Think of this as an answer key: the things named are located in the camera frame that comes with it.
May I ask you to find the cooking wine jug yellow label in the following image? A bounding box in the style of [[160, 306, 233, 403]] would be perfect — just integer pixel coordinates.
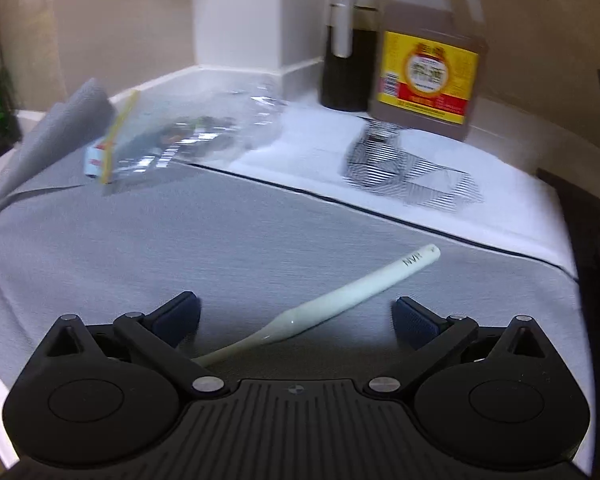
[[368, 0, 488, 141]]

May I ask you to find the dark soy sauce dispenser bottle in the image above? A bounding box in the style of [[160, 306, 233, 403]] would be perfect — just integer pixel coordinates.
[[320, 0, 380, 113]]

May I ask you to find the clear plastic bag with trash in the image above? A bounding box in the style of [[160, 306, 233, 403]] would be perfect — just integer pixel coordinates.
[[91, 82, 286, 184]]

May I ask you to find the light blue tea packet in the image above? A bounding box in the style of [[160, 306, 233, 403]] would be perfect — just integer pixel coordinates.
[[83, 138, 114, 183]]

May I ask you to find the pale green toothbrush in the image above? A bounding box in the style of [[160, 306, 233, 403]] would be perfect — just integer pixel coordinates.
[[193, 244, 441, 367]]

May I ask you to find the black white patterned wrapper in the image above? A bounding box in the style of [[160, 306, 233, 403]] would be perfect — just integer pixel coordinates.
[[342, 119, 483, 211]]

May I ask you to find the grey cloth mat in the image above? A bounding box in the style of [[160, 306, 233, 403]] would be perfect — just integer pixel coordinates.
[[0, 82, 592, 387]]

